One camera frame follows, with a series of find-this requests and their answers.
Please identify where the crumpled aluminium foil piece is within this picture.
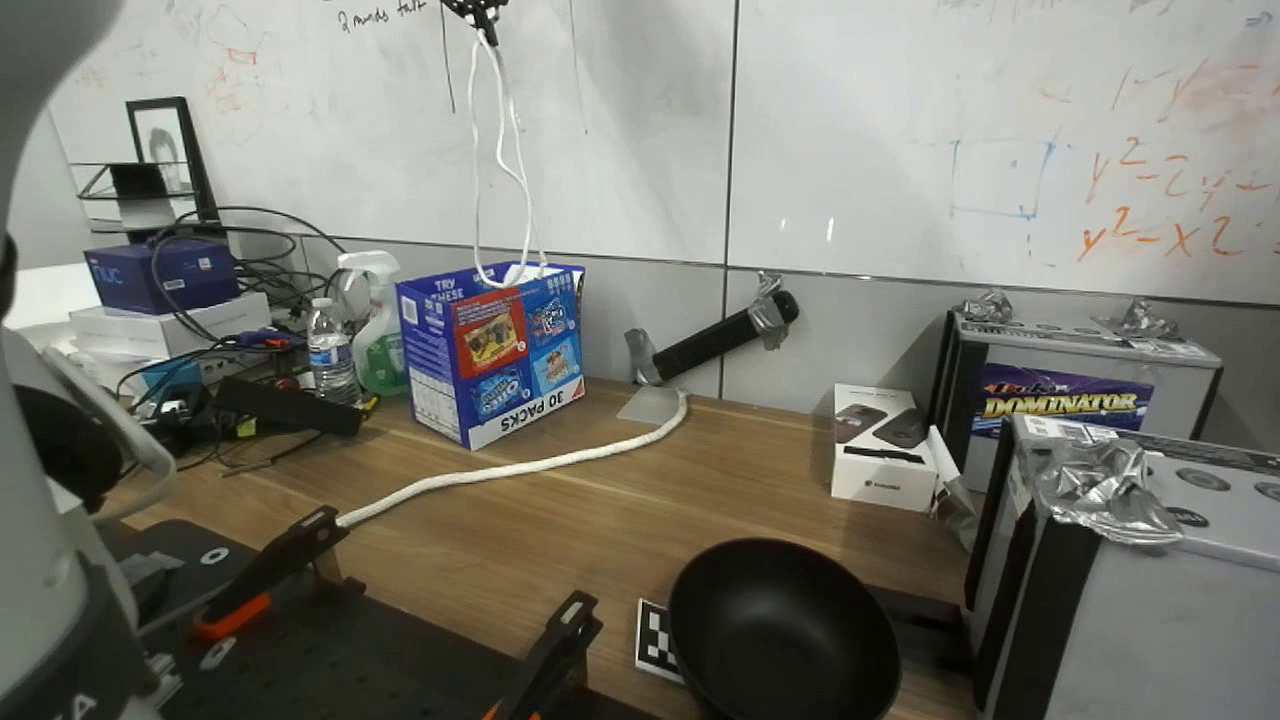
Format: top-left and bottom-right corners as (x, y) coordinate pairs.
(1093, 297), (1180, 345)
(1016, 411), (1191, 552)
(950, 287), (1019, 335)

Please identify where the black cable bundle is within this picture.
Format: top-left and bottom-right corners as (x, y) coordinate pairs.
(140, 200), (353, 348)

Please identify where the long black rectangular bar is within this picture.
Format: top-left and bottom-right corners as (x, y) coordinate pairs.
(211, 377), (366, 440)

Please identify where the thin white rope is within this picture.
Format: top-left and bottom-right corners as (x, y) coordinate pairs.
(458, 19), (553, 293)

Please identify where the black orange bar clamp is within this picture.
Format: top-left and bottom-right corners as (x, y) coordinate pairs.
(480, 590), (608, 720)
(187, 502), (353, 648)

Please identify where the black picture frame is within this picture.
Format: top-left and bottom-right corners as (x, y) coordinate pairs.
(122, 91), (223, 231)

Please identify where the blue cardboard snack box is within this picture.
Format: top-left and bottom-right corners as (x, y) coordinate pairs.
(392, 256), (593, 453)

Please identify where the white box stack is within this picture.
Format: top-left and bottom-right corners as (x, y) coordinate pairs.
(64, 287), (276, 386)

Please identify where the black frying pan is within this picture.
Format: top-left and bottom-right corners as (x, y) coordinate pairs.
(664, 537), (974, 720)

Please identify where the clear plastic water bottle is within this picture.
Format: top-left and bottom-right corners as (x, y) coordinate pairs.
(302, 293), (360, 405)

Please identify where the white product box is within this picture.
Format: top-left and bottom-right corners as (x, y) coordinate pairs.
(829, 379), (969, 516)

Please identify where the black white fiducial tag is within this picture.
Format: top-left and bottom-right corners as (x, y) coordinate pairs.
(628, 596), (687, 690)

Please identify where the small dark blue box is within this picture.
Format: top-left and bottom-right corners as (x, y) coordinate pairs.
(81, 237), (245, 322)

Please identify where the white whiteboard panel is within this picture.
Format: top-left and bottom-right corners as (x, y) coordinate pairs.
(12, 0), (734, 266)
(728, 0), (1280, 309)

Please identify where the black table mat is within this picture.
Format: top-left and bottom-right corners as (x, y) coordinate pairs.
(94, 516), (656, 720)

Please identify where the black wire stand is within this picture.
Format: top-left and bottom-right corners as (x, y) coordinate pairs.
(73, 155), (204, 240)

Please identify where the black Dominator battery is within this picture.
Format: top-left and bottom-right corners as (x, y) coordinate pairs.
(926, 301), (1227, 496)

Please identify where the black handled scraper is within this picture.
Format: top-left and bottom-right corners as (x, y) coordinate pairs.
(612, 281), (808, 434)

